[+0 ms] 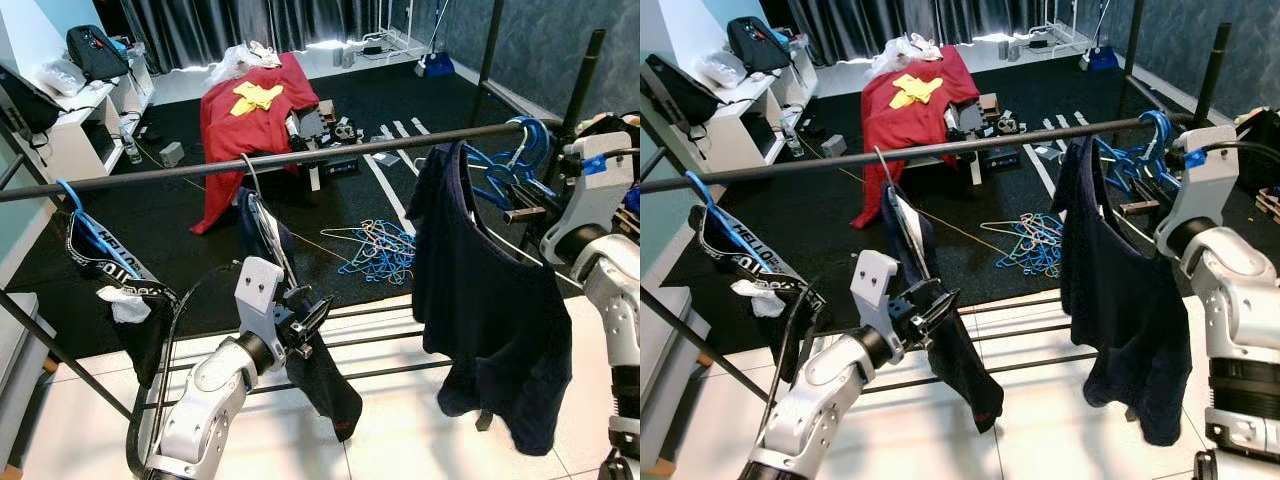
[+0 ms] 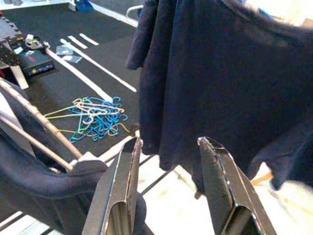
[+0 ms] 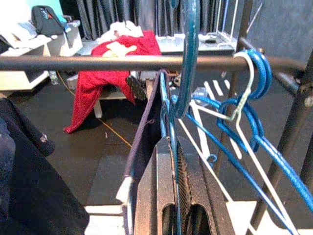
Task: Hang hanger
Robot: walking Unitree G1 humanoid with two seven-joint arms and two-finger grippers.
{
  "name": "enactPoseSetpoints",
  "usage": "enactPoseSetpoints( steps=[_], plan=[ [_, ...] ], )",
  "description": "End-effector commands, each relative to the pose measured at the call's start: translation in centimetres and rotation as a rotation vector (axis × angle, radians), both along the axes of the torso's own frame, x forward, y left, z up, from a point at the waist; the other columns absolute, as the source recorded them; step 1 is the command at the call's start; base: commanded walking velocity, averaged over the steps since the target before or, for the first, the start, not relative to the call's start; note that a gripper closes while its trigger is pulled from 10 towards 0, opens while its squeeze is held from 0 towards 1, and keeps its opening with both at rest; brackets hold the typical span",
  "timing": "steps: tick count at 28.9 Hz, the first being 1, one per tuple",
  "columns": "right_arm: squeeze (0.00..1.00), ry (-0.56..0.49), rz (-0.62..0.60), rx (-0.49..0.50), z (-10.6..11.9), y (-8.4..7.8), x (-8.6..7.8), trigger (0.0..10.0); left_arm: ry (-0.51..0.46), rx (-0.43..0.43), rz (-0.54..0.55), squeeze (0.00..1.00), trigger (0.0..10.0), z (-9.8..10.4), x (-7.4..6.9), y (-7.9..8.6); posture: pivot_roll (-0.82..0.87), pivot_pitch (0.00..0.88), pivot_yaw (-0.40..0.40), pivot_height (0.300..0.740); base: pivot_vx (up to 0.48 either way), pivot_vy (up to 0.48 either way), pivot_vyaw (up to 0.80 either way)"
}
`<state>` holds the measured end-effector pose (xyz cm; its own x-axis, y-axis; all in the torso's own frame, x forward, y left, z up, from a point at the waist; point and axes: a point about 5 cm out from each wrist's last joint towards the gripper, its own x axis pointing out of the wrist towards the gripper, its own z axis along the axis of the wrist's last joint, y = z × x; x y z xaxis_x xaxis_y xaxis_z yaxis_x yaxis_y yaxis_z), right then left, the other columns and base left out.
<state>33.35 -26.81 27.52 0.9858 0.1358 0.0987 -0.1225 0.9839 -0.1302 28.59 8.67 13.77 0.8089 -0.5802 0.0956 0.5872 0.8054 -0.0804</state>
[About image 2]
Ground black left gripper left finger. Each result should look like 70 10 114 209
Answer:
82 136 144 235

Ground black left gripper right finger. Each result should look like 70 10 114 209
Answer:
197 136 277 235

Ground grey clothes hanger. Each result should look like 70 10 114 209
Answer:
0 77 108 175

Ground dark navy shirt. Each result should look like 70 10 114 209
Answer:
126 0 313 199

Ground blue wire hanger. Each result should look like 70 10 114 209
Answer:
238 0 278 20

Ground tangled coloured hanger pile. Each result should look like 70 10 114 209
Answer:
44 96 130 143

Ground white chair wooden legs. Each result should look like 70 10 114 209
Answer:
250 172 273 186

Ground black metal clothes rack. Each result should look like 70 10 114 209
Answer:
0 123 203 235

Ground navy polo shirt gold print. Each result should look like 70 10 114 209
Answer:
0 78 147 235

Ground long white floor strip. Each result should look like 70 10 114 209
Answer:
60 38 137 93
45 47 114 103

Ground small clear plastic bag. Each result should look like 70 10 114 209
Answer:
62 55 83 64
55 45 74 56

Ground black box red label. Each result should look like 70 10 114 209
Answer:
18 50 56 78

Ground short white floor strip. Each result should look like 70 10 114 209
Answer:
67 35 88 49
79 33 100 47

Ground black floor mat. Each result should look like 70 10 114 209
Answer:
0 0 147 160

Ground silver metal clamp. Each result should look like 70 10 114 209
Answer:
25 33 51 51

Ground black foam puzzle tile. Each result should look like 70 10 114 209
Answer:
0 17 25 67

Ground blue dustpan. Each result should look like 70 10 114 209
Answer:
74 0 95 12

